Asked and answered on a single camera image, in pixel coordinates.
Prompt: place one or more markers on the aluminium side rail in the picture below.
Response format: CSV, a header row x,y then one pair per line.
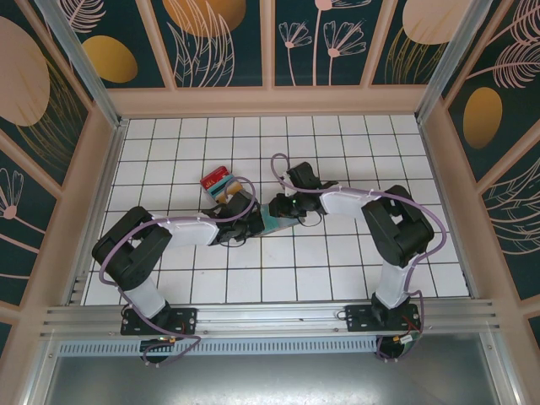
x,y
434,169
99,211

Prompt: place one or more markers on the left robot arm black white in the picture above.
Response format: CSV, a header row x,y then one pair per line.
x,y
190,232

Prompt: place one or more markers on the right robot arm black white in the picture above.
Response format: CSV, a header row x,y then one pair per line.
x,y
346,202

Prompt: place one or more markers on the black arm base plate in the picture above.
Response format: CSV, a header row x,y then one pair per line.
x,y
185,320
358,318

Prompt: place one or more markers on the teal card stack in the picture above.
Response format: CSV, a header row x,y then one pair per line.
x,y
221,187

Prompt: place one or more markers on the aluminium corner post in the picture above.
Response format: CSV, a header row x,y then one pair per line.
x,y
84,59
445,59

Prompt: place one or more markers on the grey metal sheet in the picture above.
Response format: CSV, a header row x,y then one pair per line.
x,y
270,379

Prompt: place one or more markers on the red card stack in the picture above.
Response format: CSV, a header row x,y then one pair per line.
x,y
211,180

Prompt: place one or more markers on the aluminium mounting rail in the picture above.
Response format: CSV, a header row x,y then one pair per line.
x,y
270,320

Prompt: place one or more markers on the clear acrylic card organizer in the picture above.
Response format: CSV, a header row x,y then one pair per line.
x,y
212,197

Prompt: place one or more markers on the gold card stack black stripe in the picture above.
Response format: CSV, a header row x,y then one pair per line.
x,y
234,190

